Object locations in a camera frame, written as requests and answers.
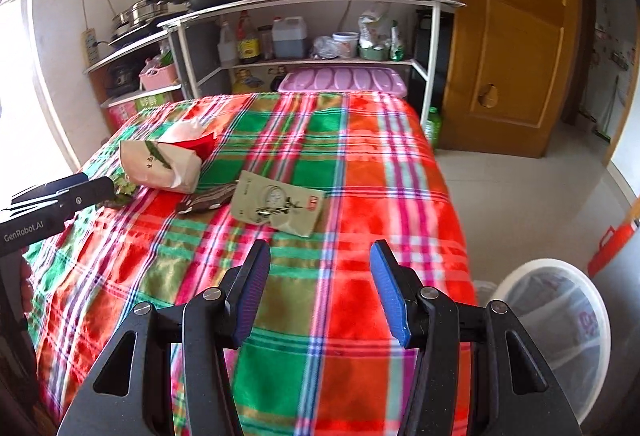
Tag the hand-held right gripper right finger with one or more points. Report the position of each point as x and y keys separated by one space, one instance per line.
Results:
x=392 y=296

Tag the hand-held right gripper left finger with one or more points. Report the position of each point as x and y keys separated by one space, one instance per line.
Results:
x=250 y=296

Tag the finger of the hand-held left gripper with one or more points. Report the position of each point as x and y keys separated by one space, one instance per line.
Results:
x=90 y=193
x=50 y=190

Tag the green packet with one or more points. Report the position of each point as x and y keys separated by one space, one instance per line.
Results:
x=125 y=188

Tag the white paper bag leaf print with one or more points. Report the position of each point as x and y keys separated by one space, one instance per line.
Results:
x=155 y=166

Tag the beige printed pouch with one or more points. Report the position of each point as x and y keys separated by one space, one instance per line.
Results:
x=280 y=203

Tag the dark brown wrapper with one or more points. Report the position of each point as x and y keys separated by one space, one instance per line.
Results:
x=210 y=200

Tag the white trash bin clear liner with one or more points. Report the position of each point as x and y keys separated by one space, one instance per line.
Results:
x=550 y=316

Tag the person's left hand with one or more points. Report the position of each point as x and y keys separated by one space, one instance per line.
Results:
x=26 y=288

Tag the plaid tablecloth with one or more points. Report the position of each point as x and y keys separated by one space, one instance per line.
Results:
x=325 y=316

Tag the red green cardboard box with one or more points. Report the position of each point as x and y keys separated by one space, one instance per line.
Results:
x=142 y=109

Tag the pink plastic basket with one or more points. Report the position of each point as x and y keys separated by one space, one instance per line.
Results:
x=159 y=75

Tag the black induction cooker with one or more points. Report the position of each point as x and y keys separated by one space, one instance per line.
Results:
x=137 y=35

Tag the green plastic bottle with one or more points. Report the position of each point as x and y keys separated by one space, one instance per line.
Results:
x=434 y=129

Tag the steel steamer pot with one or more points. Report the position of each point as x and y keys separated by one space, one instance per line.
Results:
x=147 y=11

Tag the clear plastic bottle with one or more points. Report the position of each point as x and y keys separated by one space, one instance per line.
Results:
x=227 y=47

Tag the soy sauce bottle red label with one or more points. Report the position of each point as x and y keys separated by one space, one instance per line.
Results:
x=247 y=44

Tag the purple plastic stool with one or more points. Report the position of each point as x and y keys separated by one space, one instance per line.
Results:
x=340 y=82

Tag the red plastic object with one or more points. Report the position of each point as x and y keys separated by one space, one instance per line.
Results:
x=612 y=248

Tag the green bowl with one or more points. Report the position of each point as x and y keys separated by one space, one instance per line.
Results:
x=375 y=54

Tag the grey plastic jerrycan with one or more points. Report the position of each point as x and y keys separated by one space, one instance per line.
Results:
x=289 y=39

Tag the white plastic tub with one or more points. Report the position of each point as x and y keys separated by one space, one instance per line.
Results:
x=346 y=44

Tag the crumpled clear plastic bag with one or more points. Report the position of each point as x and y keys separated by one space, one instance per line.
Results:
x=324 y=49

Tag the white plastic bag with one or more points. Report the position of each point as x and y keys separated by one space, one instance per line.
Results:
x=375 y=26

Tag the wooden door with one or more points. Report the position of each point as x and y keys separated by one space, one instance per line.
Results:
x=510 y=41

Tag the wall power strip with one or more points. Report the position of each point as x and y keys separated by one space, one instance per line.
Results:
x=90 y=46

